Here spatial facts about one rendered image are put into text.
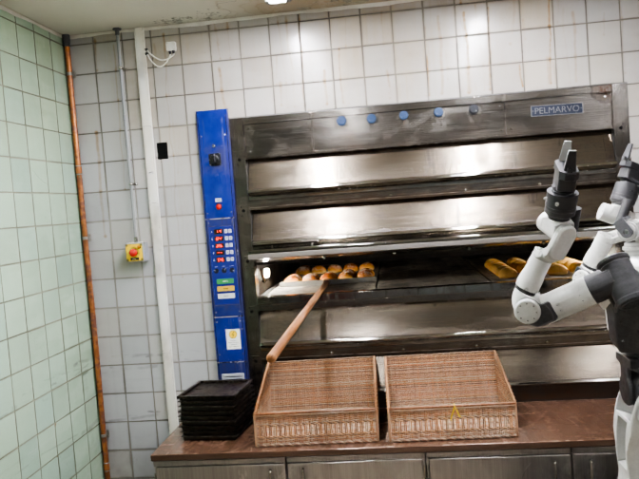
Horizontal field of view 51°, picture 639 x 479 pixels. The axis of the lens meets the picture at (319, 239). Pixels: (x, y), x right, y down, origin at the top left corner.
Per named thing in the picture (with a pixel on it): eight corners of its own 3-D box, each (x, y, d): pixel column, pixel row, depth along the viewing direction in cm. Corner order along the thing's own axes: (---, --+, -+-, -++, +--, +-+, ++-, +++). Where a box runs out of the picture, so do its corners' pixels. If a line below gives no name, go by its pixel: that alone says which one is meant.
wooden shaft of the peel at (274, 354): (276, 363, 201) (275, 354, 201) (265, 364, 202) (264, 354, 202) (329, 285, 371) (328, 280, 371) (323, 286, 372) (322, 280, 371)
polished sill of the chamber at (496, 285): (260, 303, 352) (259, 296, 352) (617, 282, 332) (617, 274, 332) (257, 305, 346) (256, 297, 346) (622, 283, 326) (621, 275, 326)
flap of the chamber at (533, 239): (247, 259, 330) (257, 262, 350) (629, 234, 310) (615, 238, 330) (247, 254, 330) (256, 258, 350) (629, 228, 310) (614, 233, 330)
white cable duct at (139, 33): (173, 468, 356) (134, 28, 344) (183, 468, 356) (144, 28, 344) (172, 469, 355) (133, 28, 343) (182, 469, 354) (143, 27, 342)
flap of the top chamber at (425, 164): (248, 196, 342) (248, 160, 348) (615, 167, 322) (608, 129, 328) (246, 193, 338) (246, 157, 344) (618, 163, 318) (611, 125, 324)
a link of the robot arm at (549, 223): (535, 198, 202) (531, 231, 207) (555, 211, 193) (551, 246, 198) (570, 193, 205) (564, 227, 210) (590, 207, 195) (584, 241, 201)
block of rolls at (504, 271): (483, 267, 407) (482, 258, 406) (565, 261, 401) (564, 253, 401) (498, 278, 346) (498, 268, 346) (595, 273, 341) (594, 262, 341)
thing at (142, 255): (130, 261, 352) (129, 242, 352) (149, 259, 351) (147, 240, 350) (125, 262, 345) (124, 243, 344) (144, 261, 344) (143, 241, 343)
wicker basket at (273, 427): (270, 413, 346) (266, 360, 345) (380, 408, 341) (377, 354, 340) (253, 449, 298) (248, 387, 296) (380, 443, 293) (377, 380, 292)
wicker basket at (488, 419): (386, 409, 339) (382, 354, 338) (499, 403, 335) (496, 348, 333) (388, 444, 291) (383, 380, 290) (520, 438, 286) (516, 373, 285)
